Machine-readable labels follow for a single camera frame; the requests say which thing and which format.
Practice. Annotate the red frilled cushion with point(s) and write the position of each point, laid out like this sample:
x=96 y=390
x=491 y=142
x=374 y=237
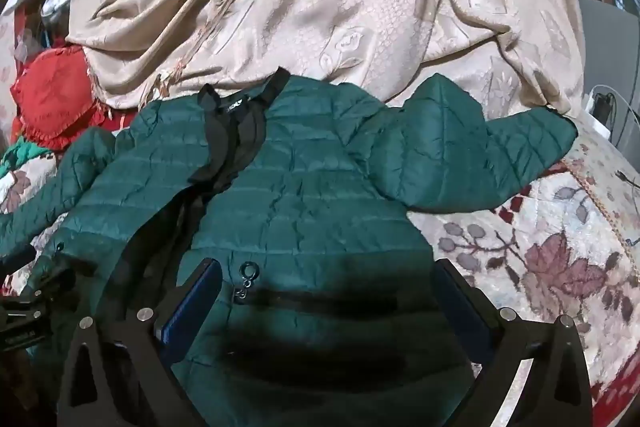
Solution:
x=55 y=92

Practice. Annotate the green white cloth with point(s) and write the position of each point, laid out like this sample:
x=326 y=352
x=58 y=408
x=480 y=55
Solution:
x=22 y=154

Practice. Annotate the grey cabinet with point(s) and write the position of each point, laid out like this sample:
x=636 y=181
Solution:
x=610 y=47

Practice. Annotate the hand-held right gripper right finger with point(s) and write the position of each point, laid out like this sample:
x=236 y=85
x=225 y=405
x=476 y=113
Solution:
x=457 y=307

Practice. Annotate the white power strip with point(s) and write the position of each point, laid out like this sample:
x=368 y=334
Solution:
x=600 y=107

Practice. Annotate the green puffer jacket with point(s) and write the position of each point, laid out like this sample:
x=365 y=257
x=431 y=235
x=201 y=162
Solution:
x=310 y=187

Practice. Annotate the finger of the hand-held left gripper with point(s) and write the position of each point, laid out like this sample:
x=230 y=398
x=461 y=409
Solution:
x=45 y=284

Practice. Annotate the floral fleece blanket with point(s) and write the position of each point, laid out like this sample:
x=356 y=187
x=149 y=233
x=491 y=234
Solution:
x=525 y=247

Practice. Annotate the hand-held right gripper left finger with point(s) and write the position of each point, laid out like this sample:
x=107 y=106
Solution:
x=192 y=299

